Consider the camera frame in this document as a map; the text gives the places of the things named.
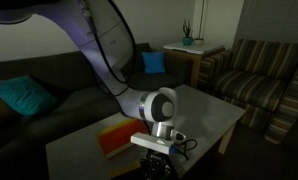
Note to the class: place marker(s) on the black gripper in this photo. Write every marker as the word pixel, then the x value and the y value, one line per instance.
pixel 154 165

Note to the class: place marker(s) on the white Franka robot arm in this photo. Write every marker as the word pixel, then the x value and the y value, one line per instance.
pixel 99 50

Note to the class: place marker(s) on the red book with yellow spine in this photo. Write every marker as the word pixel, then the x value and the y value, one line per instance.
pixel 117 138

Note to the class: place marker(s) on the grey coffee table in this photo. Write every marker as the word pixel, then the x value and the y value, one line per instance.
pixel 205 113

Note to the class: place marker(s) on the blue cushion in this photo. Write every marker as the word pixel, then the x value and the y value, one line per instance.
pixel 153 62

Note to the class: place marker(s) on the wooden side table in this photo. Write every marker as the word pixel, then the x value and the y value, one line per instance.
pixel 195 66

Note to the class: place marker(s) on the dark grey patterned sofa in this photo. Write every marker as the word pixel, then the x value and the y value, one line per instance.
pixel 62 100

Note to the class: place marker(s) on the white tray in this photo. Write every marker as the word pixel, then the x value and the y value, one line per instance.
pixel 195 49

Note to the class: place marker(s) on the striped armchair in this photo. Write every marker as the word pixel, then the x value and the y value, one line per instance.
pixel 255 86

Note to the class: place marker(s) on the teal pot with plant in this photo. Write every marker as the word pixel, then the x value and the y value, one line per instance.
pixel 187 41

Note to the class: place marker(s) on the small white pot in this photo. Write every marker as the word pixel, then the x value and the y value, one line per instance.
pixel 198 41

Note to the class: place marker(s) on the teal cushion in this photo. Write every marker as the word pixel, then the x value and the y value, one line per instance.
pixel 22 96

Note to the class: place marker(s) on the window blinds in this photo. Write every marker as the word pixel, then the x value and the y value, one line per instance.
pixel 275 20

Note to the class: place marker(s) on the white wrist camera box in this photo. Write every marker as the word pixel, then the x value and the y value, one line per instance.
pixel 150 141

